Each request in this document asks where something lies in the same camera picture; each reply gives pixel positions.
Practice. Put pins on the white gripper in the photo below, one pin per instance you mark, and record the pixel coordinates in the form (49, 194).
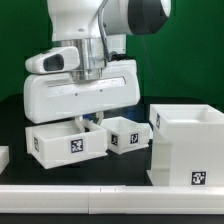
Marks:
(57, 96)

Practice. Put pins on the white small drawer box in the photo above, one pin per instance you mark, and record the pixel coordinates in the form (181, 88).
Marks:
(124, 135)

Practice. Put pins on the white drawer with knob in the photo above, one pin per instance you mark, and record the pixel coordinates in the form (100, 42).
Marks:
(62, 143)

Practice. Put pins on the white drawer cabinet frame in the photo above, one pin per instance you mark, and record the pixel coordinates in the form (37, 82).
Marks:
(188, 145)

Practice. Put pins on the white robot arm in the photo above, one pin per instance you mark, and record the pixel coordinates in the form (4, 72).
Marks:
(87, 70)

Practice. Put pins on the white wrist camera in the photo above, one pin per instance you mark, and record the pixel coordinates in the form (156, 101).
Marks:
(57, 59)

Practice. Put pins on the white front fence rail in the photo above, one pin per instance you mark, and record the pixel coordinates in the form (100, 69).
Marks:
(111, 199)

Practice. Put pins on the white fence rail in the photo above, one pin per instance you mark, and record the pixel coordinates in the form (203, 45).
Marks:
(4, 157)
(111, 199)

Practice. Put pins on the white left fence rail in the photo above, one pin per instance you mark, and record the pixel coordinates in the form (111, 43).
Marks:
(4, 157)

